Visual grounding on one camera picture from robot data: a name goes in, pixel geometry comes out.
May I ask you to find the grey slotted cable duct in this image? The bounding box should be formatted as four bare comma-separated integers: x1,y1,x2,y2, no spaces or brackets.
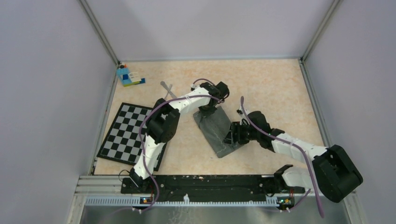
85,195,279,208

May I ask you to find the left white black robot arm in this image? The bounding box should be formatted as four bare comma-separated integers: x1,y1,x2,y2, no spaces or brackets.
129,82,230,193

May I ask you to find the grey cloth napkin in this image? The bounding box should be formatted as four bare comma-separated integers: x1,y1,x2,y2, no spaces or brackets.
193,106,242,158

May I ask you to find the colourful toy brick block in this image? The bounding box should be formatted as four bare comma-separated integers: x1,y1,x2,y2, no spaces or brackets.
116,63,146,87

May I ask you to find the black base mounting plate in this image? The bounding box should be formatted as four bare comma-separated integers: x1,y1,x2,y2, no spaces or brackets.
120,175,305,203

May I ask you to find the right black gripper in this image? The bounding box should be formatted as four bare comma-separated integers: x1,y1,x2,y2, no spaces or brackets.
222,121,260,145

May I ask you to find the black white checkerboard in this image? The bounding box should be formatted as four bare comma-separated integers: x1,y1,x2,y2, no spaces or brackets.
97,103,152,166

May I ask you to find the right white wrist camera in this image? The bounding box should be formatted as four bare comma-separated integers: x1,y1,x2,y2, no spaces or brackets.
237,106,244,116

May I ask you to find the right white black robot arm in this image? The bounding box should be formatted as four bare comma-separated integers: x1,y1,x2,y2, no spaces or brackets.
224,110,363,203

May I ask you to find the silver table knife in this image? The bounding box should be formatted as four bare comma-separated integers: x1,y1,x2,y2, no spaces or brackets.
160,81,177,99

